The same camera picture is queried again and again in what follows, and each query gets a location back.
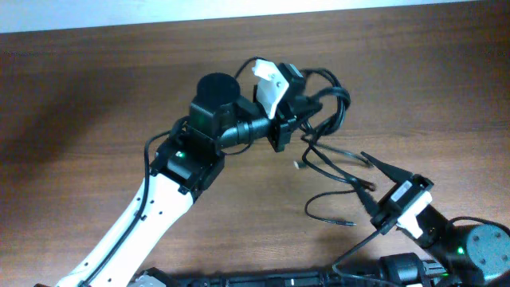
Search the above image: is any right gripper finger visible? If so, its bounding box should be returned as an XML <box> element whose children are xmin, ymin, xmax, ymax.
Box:
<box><xmin>361</xmin><ymin>151</ymin><xmax>414</xmax><ymax>184</ymax></box>
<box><xmin>352</xmin><ymin>181</ymin><xmax>379</xmax><ymax>218</ymax></box>

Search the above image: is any black usb cable long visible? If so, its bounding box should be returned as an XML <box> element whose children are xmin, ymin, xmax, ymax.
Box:
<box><xmin>298</xmin><ymin>68</ymin><xmax>372</xmax><ymax>168</ymax></box>

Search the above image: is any black usb cable short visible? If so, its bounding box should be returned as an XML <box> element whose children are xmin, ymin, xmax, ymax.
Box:
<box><xmin>293</xmin><ymin>136</ymin><xmax>376</xmax><ymax>191</ymax></box>

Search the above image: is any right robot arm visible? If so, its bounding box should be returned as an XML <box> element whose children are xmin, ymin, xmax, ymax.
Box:
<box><xmin>358</xmin><ymin>152</ymin><xmax>509</xmax><ymax>286</ymax></box>

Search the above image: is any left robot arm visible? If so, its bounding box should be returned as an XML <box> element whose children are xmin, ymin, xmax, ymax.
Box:
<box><xmin>57</xmin><ymin>73</ymin><xmax>322</xmax><ymax>287</ymax></box>

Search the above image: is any right camera black cable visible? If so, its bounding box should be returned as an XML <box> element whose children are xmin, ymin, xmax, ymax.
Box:
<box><xmin>331</xmin><ymin>229</ymin><xmax>403</xmax><ymax>287</ymax></box>

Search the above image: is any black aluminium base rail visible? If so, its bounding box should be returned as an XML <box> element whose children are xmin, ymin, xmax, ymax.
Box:
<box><xmin>131</xmin><ymin>262</ymin><xmax>491</xmax><ymax>287</ymax></box>

